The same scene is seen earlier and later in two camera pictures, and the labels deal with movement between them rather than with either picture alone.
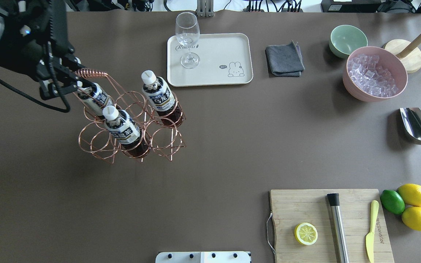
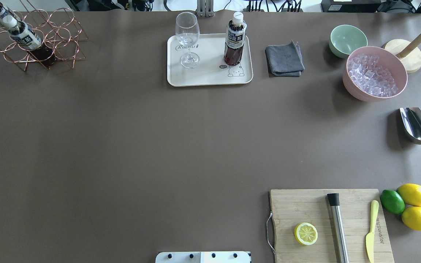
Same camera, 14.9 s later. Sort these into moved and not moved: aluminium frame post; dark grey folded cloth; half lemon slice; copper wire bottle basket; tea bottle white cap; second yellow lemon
Moved: copper wire bottle basket; tea bottle white cap
Not moved: second yellow lemon; aluminium frame post; dark grey folded cloth; half lemon slice
